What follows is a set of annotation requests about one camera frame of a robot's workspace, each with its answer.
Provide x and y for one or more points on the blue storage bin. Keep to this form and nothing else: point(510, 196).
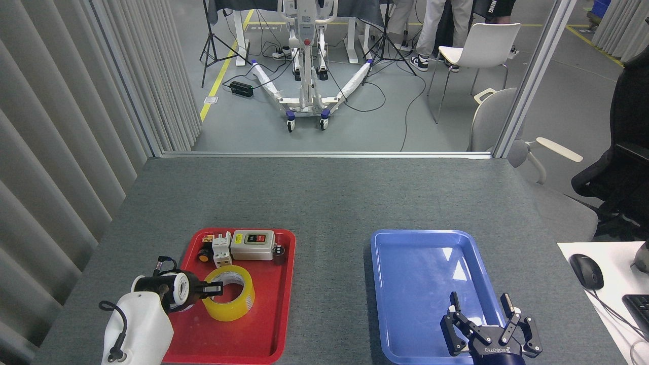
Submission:
point(601, 10)

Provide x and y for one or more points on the silver aluminium rail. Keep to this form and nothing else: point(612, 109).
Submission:
point(324, 154)

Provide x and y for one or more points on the black power adapter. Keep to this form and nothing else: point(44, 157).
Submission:
point(242, 89)

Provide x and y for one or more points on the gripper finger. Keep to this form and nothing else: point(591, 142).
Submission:
point(212, 287)
point(458, 329)
point(526, 329)
point(210, 294)

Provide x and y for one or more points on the white wheeled stand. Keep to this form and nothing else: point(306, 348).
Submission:
point(306, 76)

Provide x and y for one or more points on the small black knob switch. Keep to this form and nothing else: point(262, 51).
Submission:
point(279, 251)

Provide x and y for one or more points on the red plastic tray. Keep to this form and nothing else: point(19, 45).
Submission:
point(268, 314)

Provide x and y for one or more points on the black computer mouse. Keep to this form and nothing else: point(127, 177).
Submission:
point(586, 271)

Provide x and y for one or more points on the white floor label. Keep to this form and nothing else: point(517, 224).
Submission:
point(210, 100)

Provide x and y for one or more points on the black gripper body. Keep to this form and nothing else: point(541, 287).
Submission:
point(497, 352)
point(191, 290)

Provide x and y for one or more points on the white power strip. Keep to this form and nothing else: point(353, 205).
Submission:
point(280, 52)

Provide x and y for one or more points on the person in grey trousers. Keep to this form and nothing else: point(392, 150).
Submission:
point(436, 25)

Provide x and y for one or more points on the grey push button switch box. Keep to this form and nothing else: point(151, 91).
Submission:
point(252, 249)

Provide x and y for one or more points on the white circuit breaker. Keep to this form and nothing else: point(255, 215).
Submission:
point(221, 251)

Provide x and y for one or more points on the black yellow push button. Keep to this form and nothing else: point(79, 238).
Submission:
point(204, 256)

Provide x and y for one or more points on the black tripod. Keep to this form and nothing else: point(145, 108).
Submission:
point(208, 35)
point(386, 35)

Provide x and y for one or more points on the grey beige armchair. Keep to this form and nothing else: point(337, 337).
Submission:
point(494, 121)

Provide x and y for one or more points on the black keyboard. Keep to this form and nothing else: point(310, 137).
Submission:
point(639, 312)

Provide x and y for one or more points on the white desk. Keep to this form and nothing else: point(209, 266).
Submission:
point(618, 274)

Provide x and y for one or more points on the blue plastic tray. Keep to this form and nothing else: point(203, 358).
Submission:
point(421, 304)

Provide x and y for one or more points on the person in black shirt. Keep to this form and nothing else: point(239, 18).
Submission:
point(499, 10)

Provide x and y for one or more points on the yellow tape roll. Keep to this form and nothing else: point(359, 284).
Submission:
point(228, 310)

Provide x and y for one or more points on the silver aluminium post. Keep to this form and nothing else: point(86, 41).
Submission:
point(537, 66)

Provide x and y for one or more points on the white plastic chair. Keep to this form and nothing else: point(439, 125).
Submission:
point(481, 45)

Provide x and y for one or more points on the small orange terminal block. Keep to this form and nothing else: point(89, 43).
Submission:
point(207, 238)

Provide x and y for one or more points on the person in light trousers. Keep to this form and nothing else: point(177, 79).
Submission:
point(400, 20)

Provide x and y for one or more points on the black office chair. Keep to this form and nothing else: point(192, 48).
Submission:
point(626, 167)

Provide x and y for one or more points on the grey rounded monitor base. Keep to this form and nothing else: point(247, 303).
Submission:
point(643, 258)

